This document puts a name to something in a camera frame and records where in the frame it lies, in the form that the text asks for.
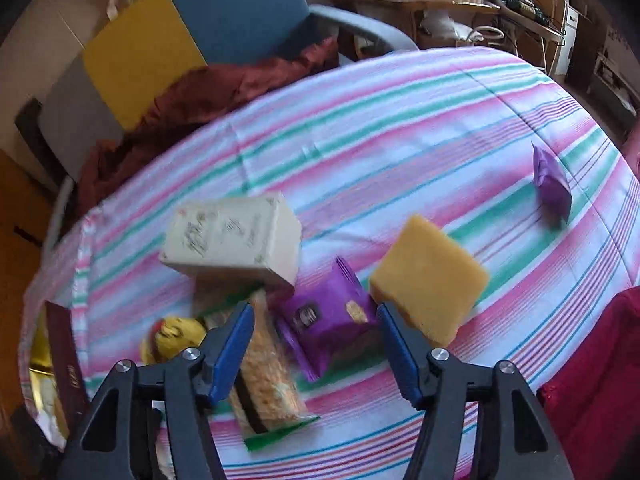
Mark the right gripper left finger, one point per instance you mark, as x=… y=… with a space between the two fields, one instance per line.
x=224 y=348

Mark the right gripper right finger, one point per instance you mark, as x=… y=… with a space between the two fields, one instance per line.
x=407 y=352

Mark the cracker pack black stripe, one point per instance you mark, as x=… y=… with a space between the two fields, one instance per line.
x=264 y=399

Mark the yellow sponge block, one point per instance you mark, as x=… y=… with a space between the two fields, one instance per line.
x=432 y=280

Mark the cream medicine box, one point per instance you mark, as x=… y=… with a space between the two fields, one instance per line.
x=246 y=239

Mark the purple snack packet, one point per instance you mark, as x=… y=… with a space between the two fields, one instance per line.
x=325 y=319

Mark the red clothing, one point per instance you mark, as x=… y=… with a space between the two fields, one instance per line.
x=592 y=402

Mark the striped bed sheet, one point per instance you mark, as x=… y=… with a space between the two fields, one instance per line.
x=448 y=134

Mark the small purple candy packet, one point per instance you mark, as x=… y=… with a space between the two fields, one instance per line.
x=551 y=184

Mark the dark red blanket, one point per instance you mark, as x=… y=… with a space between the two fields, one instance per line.
x=195 y=99

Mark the grey yellow blue headboard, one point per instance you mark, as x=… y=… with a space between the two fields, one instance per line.
x=114 y=80

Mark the wooden desk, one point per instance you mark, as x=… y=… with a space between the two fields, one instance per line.
x=407 y=15

